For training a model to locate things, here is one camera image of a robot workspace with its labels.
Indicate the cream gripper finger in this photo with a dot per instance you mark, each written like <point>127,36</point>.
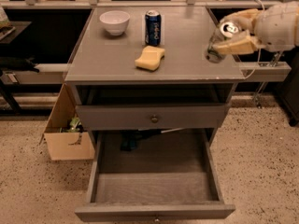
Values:
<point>246,19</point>
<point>240,44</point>

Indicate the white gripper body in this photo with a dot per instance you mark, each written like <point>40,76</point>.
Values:
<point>277,28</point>

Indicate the silver green 7up can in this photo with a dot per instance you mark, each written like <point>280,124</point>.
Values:
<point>224,31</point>

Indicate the blue pepsi can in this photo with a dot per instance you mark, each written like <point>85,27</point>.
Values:
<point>153,22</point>

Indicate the grey drawer cabinet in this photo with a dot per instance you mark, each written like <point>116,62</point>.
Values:
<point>120,83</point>

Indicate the closed grey top drawer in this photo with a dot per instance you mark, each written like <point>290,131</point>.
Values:
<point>134,117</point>

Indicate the open grey middle drawer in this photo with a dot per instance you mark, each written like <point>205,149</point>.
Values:
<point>170,176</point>

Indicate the yellow sponge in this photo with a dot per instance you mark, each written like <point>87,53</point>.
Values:
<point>150,58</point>

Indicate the white ceramic bowl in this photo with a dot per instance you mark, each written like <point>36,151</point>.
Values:
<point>115,22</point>

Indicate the green items in box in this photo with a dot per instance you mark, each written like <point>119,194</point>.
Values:
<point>74,126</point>

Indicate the cardboard box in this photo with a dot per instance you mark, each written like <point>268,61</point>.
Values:
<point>66,146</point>

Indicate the grey metal rail beam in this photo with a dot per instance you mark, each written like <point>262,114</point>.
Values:
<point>54,74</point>

